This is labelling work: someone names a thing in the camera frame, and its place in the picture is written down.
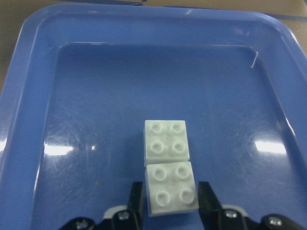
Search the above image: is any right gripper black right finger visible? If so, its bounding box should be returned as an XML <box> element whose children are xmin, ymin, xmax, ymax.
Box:
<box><xmin>198</xmin><ymin>182</ymin><xmax>305</xmax><ymax>230</ymax></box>

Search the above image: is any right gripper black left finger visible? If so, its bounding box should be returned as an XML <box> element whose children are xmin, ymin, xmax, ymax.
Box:
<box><xmin>60</xmin><ymin>182</ymin><xmax>144</xmax><ymax>230</ymax></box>

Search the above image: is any white toy block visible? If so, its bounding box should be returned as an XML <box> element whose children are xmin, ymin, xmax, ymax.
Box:
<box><xmin>143</xmin><ymin>120</ymin><xmax>190</xmax><ymax>166</ymax></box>
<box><xmin>145</xmin><ymin>161</ymin><xmax>199</xmax><ymax>217</ymax></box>

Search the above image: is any blue plastic tray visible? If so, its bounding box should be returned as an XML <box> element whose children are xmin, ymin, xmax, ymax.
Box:
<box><xmin>0</xmin><ymin>4</ymin><xmax>307</xmax><ymax>230</ymax></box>

